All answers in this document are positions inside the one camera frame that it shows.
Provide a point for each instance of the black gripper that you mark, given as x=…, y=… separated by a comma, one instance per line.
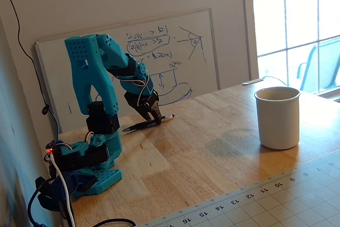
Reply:
x=144, y=106

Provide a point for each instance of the blue and black pen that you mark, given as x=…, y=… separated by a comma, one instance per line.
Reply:
x=138, y=126

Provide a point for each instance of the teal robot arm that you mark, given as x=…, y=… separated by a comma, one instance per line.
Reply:
x=85, y=78

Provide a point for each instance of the white ceramic mug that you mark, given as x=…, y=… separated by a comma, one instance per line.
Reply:
x=279, y=120

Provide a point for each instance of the whiteboard with blue writing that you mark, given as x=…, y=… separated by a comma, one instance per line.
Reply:
x=186, y=59

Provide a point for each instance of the blue table clamp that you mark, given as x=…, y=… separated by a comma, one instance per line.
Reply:
x=77, y=181

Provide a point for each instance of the black table clamp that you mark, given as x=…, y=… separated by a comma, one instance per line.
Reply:
x=40, y=181

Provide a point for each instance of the grey gridded cutting mat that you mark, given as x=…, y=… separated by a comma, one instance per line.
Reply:
x=265, y=205

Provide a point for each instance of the teal patio chair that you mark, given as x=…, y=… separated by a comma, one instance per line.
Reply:
x=329, y=62

